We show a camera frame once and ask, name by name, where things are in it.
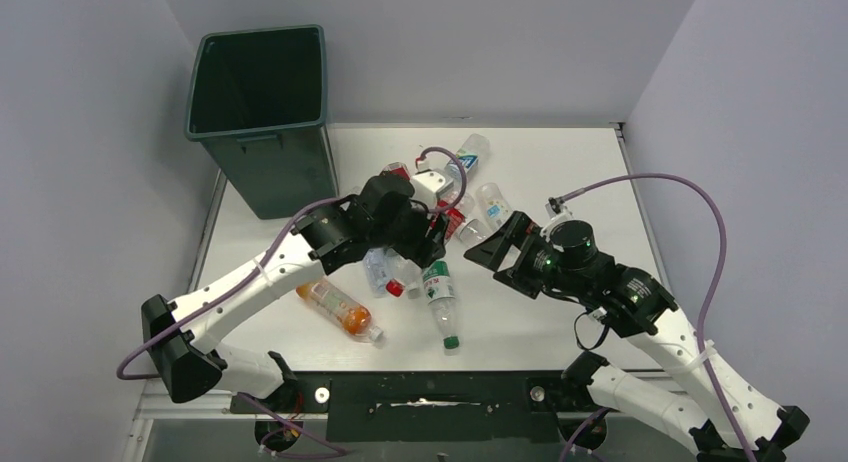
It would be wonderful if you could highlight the red label bottle red cap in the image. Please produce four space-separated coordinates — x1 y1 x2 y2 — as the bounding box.
438 194 493 248

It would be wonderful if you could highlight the red white label bottle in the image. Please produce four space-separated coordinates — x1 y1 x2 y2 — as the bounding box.
385 279 406 298

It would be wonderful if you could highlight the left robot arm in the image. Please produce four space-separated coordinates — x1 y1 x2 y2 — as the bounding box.
141 171 451 403

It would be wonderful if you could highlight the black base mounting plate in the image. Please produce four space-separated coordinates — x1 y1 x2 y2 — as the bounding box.
230 370 597 443

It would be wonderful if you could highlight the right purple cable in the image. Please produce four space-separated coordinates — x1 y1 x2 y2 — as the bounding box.
548 173 760 462

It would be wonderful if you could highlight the red gold label bottle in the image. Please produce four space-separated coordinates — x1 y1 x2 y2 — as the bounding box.
382 162 411 180

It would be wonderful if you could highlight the dark green label bottle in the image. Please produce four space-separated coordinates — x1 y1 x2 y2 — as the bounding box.
388 252 422 299

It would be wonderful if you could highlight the dark green plastic bin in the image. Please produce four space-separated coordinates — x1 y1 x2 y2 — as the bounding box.
185 25 339 220

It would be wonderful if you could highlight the green label green cap bottle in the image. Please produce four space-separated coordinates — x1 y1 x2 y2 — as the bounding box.
422 260 460 350

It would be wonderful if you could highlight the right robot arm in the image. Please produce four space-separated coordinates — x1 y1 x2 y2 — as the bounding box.
464 212 809 461

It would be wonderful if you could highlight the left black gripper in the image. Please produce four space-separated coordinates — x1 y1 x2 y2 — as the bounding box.
369 192 447 266

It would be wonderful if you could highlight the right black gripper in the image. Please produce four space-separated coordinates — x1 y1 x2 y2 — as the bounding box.
463 211 587 298

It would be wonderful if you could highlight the blue tinted water bottle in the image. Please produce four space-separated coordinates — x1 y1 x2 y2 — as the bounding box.
362 248 392 298

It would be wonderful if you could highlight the orange juice bottle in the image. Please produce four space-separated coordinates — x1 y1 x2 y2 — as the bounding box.
295 278 385 344

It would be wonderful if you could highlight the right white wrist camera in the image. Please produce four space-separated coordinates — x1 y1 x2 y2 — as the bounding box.
543 197 574 233

